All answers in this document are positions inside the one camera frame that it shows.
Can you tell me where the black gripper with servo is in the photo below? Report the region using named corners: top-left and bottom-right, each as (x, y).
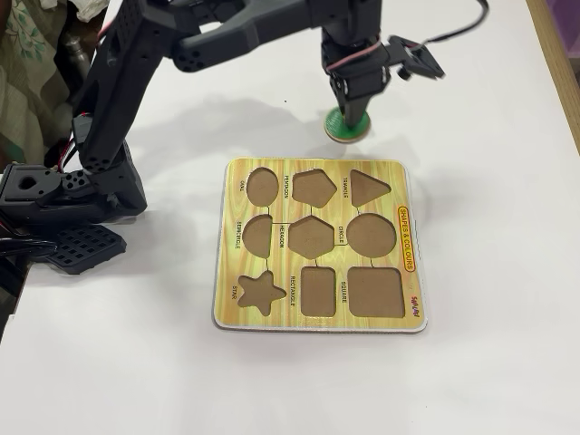
top-left (320, 37), bottom-right (394, 131)

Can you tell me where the green circle piece yellow pin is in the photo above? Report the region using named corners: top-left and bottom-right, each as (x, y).
top-left (322, 104), bottom-right (372, 145)

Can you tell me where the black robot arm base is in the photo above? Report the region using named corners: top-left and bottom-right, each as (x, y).
top-left (0, 162), bottom-right (114, 228)

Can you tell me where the wooden shape puzzle board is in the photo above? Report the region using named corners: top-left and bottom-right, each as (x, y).
top-left (211, 156), bottom-right (430, 336)

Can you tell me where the light wooden edge strip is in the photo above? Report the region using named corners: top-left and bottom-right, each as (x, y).
top-left (525, 0), bottom-right (580, 159)

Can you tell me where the white crumpled cloth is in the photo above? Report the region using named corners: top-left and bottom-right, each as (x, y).
top-left (67, 0), bottom-right (111, 22)

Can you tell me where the steel bottle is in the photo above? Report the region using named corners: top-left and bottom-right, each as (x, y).
top-left (61, 31), bottom-right (91, 83)

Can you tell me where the black grid table clamp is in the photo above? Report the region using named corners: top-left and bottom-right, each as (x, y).
top-left (46, 225), bottom-right (129, 277)

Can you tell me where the floral patterned cloth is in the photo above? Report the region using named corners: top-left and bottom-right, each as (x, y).
top-left (0, 0), bottom-right (76, 167)

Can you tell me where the pink white gripper servo cable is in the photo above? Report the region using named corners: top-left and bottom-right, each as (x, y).
top-left (324, 39), bottom-right (382, 73)

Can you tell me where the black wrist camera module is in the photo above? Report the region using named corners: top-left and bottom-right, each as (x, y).
top-left (387, 34), bottom-right (447, 82)

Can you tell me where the black camera cable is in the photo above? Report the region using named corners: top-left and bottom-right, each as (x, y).
top-left (419, 0), bottom-right (490, 46)

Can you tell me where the red white base servo cable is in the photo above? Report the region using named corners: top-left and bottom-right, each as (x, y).
top-left (56, 112), bottom-right (88, 174)

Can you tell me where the black power cable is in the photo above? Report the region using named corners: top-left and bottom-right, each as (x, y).
top-left (0, 237), bottom-right (59, 260)

